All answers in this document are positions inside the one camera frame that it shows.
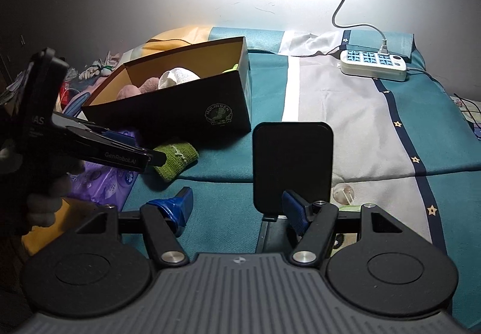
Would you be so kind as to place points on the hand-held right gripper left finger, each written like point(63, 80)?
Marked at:
point(178, 206)

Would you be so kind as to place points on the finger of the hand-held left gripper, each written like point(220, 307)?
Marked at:
point(120, 138)
point(158, 159)

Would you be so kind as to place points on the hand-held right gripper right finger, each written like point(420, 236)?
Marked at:
point(295, 208)

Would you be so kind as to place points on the green cloth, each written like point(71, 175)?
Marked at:
point(176, 163)

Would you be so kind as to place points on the pink plush cloth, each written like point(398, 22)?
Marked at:
point(131, 91)

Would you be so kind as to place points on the purple soft packet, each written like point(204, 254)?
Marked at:
point(101, 183)

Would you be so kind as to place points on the black cardboard box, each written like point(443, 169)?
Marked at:
point(180, 112)

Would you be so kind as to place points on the white towel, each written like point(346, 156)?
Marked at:
point(176, 77)

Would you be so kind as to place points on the yellow towel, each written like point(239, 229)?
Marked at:
point(231, 68)

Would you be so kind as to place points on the person's left hand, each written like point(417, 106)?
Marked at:
point(52, 198)

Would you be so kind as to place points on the black rounded flat panel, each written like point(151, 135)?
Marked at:
point(293, 161)

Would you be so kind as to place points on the clear suction hook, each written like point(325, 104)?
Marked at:
point(344, 194)

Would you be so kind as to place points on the white shell ornament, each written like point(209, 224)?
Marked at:
point(97, 70)

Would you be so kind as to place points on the teal and white bed sheet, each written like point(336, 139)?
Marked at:
point(375, 138)

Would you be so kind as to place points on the white power strip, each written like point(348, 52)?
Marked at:
point(372, 69)

